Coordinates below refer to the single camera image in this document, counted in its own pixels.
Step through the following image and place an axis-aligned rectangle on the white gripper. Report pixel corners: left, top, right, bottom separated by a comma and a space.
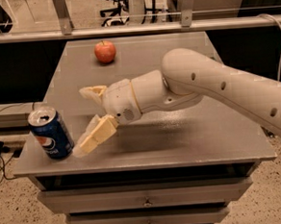
73, 79, 141, 158

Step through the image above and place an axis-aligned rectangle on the blue Pepsi can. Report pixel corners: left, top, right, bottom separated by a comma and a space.
28, 106, 74, 160

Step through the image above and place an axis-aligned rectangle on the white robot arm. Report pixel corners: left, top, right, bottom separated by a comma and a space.
73, 48, 281, 157

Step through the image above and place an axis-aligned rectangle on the red apple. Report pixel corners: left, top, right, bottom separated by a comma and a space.
93, 40, 116, 63

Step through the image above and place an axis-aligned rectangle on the metal railing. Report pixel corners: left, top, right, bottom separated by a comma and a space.
0, 0, 281, 43

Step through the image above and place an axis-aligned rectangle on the top drawer knob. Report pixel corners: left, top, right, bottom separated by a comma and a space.
143, 198, 153, 208

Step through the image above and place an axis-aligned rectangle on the black office chair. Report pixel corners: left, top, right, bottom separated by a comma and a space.
100, 0, 129, 27

